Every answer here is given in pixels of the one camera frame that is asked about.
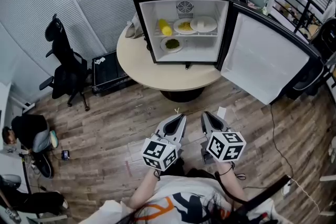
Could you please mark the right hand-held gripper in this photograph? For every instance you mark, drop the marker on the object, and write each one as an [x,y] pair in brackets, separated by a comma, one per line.
[225,147]

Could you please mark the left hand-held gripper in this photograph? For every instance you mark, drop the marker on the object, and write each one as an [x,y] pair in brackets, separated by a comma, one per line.
[158,154]

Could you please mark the white plate with green food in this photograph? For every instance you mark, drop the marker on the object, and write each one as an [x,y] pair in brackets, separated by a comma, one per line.
[171,44]

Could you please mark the white plate with yellow food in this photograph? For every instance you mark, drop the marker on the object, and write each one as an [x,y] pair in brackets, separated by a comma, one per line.
[184,26]

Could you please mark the person's right forearm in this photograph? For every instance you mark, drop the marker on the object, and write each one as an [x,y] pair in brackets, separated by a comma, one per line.
[233,186]

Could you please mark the person's left forearm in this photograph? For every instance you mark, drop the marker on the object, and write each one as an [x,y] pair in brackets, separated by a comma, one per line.
[144,189]

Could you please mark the white paper sheet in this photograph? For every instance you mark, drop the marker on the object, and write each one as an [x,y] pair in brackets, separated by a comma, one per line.
[221,112]

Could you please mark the person's white printed shirt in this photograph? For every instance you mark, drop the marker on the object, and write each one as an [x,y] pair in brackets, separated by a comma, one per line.
[183,191]

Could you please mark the beige round table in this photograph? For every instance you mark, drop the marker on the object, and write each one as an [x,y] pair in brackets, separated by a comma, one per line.
[136,60]

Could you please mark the black flat cart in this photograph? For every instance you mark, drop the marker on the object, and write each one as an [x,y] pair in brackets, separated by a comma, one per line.
[107,73]

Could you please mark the white power adapter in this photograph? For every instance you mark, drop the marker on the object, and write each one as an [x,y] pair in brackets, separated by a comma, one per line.
[285,189]

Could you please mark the yellow corn cob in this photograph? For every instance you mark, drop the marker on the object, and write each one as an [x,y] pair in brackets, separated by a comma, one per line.
[165,27]

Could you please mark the black grey bag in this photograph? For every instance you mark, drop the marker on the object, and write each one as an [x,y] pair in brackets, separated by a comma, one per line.
[304,81]

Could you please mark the beige cloth bag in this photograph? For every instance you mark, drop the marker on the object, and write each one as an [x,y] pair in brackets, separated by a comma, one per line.
[134,29]

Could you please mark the small black device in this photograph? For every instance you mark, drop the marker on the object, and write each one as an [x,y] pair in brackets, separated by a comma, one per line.
[65,155]

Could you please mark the black mesh office chair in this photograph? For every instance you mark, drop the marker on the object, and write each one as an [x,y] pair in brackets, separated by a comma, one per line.
[67,70]

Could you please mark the black padded chair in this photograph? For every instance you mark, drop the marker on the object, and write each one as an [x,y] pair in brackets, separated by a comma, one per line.
[325,39]

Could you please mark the white desk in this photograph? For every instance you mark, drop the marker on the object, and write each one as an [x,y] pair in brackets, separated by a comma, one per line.
[5,97]

